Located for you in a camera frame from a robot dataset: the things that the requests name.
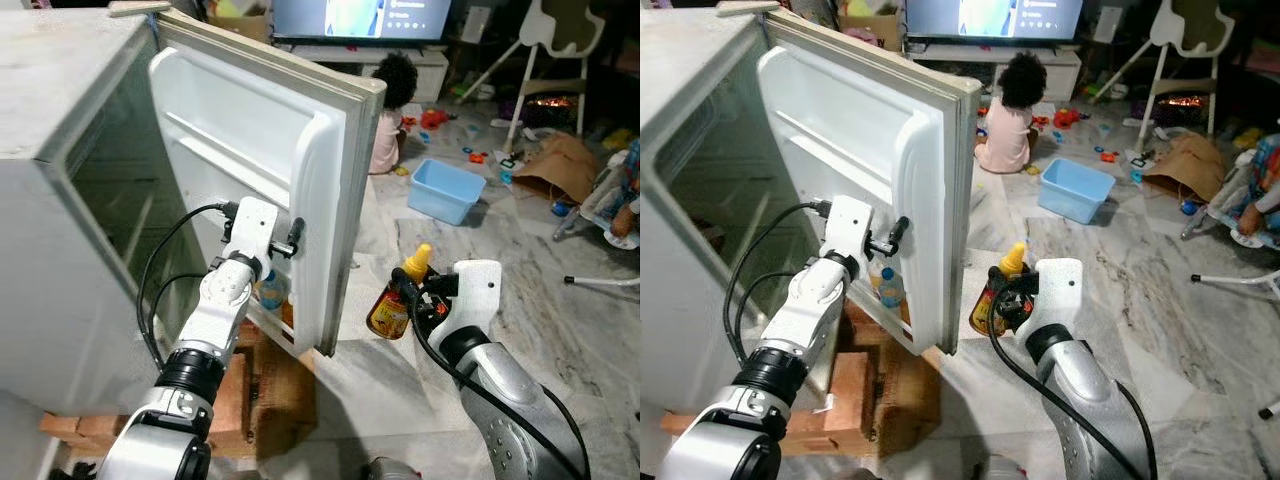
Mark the yellow capped sauce bottle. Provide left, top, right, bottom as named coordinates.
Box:
left=968, top=242, right=1029, bottom=339
left=366, top=243, right=434, bottom=342

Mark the clear bottle blue label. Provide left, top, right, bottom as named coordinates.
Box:
left=257, top=268, right=291, bottom=313
left=872, top=265, right=909, bottom=313

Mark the white fridge cabinet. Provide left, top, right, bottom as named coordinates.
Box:
left=0, top=5, right=301, bottom=416
left=640, top=8, right=901, bottom=413

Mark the light blue plastic tub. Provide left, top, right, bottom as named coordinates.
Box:
left=407, top=158, right=488, bottom=227
left=1038, top=158, right=1117, bottom=225

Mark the child in pink shirt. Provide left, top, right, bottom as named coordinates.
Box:
left=973, top=50, right=1049, bottom=177
left=368, top=52, right=421, bottom=177

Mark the grey baby bouncer seat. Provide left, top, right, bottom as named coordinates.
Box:
left=553, top=170, right=641, bottom=251
left=1180, top=165, right=1280, bottom=251

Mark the brown storage box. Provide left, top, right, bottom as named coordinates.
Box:
left=205, top=0, right=273, bottom=43
left=838, top=0, right=906, bottom=49

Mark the white television stand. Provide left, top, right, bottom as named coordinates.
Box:
left=275, top=40, right=451, bottom=101
left=905, top=42, right=1081, bottom=101

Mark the black flat screen television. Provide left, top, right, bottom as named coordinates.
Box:
left=905, top=0, right=1084, bottom=43
left=270, top=0, right=453, bottom=43

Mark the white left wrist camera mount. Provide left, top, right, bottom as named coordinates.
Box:
left=822, top=195, right=876, bottom=263
left=228, top=196, right=281, bottom=266

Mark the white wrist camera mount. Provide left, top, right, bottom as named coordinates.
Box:
left=1025, top=258, right=1086, bottom=341
left=228, top=196, right=281, bottom=266
left=822, top=195, right=876, bottom=263
left=438, top=259, right=504, bottom=346

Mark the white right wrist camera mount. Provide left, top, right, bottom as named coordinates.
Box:
left=1025, top=258, right=1086, bottom=341
left=438, top=259, right=504, bottom=346

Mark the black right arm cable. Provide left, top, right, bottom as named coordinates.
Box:
left=985, top=290, right=1161, bottom=480
left=400, top=285, right=593, bottom=480

